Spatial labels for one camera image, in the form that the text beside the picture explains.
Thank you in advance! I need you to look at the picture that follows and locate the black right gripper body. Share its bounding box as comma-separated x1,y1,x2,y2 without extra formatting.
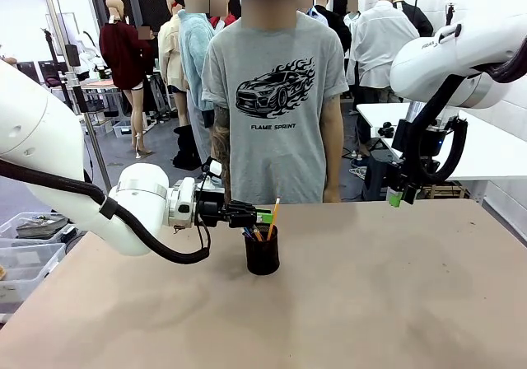
393,118,440,189

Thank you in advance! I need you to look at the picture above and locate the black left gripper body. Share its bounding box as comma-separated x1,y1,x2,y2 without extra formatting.
194,187,232,228

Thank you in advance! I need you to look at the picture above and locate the yellow pencil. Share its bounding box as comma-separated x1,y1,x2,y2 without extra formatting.
266,196,282,242

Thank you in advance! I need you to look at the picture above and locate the person's left forearm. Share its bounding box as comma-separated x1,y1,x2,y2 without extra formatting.
321,91,345,189

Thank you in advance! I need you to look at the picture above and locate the tattooed right forearm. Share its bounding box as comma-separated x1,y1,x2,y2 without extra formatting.
209,104,233,203

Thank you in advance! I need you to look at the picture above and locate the black mesh pen holder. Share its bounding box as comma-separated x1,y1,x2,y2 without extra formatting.
243,224,282,277

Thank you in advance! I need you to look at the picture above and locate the person's left hand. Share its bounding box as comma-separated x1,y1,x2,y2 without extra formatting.
321,184,343,204

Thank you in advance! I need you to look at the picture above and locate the wooden pallet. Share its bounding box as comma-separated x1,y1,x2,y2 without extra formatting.
423,180,471,200

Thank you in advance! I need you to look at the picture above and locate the person in grey t-shirt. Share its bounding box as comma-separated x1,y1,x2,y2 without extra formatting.
200,0,350,205

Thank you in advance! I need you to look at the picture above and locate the large white side table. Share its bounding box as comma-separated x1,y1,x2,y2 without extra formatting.
356,102,527,181

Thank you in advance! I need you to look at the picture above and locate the mannequin in white shirt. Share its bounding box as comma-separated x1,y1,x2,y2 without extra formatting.
351,0,422,107

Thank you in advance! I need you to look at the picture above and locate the grey floor crate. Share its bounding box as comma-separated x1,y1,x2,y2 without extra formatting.
112,119,135,139

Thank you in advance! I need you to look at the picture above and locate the mannequin in black jacket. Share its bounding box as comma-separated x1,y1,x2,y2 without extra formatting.
393,0,435,37

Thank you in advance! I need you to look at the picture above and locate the mannequin in light blue fleece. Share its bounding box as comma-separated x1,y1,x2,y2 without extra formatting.
176,0,217,172

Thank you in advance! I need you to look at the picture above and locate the mannequin in black coat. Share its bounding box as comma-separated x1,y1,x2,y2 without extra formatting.
312,0,352,54

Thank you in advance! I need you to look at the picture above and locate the mannequin in cream shirt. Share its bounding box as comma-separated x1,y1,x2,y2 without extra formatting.
157,0,191,128

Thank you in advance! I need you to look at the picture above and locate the clear plastic storage bin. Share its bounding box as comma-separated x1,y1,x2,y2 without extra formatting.
0,211,78,243
0,239,68,290

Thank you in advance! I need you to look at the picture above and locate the background work table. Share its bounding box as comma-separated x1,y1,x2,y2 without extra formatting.
80,77,125,94

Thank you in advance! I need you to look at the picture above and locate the mannequin in dark red sweater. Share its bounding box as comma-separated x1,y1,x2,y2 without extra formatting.
98,0,154,161

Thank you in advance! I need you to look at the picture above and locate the mannequin in red jacket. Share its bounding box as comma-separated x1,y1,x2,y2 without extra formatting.
209,0,239,32

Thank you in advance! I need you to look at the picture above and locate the metal pole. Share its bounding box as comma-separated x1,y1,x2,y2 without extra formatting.
40,0,113,194

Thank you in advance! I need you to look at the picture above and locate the black tripod stand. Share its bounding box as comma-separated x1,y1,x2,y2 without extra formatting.
40,26,80,110

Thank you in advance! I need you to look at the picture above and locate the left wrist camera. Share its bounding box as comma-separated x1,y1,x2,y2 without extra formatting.
199,156,226,192

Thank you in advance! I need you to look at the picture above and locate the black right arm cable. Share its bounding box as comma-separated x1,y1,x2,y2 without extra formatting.
405,35,527,185

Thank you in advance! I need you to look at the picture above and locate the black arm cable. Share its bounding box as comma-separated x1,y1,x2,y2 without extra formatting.
405,35,527,185
0,158,212,265

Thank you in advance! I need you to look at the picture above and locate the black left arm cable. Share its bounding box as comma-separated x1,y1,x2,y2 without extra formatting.
0,158,212,265

